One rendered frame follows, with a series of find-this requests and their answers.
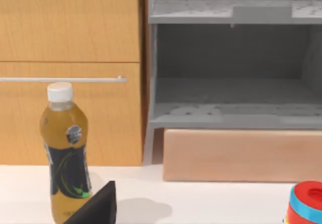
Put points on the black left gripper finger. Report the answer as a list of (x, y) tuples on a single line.
[(100, 206)]

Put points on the amber bottle with white cap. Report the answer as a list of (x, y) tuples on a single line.
[(64, 143)]

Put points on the wooden cupboard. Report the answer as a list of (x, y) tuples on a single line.
[(144, 83)]

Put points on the pale wooden drawer front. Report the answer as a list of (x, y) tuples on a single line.
[(241, 156)]

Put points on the plain wooden drawer front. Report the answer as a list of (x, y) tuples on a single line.
[(70, 20)]

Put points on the grey pierced drawer inside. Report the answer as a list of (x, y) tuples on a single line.
[(234, 58)]

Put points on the stack of coloured rings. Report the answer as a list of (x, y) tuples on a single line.
[(305, 204)]

